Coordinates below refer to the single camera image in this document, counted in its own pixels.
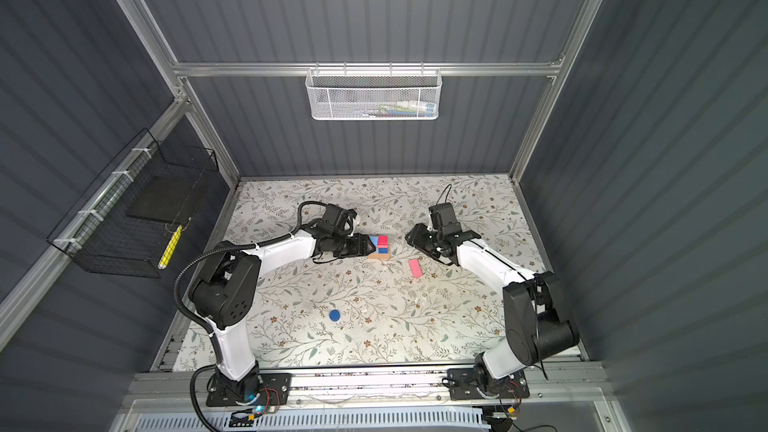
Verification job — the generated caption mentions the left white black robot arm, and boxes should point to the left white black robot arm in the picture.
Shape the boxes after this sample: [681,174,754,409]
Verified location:
[174,201,376,404]

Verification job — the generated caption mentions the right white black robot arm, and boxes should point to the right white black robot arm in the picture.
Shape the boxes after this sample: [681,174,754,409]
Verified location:
[405,202,580,398]

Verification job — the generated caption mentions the floral patterned table mat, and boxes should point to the floral patterned table mat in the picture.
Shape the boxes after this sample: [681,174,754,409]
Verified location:
[225,175,544,367]

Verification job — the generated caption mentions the markers in white basket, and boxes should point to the markers in white basket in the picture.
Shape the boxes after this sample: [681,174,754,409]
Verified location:
[356,100,438,119]

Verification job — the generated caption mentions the black pad in basket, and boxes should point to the black pad in basket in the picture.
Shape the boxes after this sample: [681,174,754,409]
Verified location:
[126,176,205,224]

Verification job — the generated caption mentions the yellow marker in basket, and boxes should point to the yellow marker in basket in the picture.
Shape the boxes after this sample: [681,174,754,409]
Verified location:
[157,225,184,270]

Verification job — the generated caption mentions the white wire mesh basket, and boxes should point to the white wire mesh basket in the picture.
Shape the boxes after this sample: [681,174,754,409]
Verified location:
[305,69,443,121]

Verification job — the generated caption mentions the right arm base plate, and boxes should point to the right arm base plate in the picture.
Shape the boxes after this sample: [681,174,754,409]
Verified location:
[441,367,530,401]

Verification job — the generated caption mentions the left black corrugated cable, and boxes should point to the left black corrugated cable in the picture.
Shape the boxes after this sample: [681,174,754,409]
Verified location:
[172,200,328,432]

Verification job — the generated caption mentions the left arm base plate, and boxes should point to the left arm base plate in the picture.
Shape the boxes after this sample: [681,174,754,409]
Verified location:
[205,371,292,407]

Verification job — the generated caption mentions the white ventilated cable duct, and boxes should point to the white ventilated cable duct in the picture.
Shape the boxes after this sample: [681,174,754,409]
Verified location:
[134,406,490,432]

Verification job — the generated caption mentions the black wire basket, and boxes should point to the black wire basket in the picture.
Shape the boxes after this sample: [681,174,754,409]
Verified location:
[47,133,218,279]

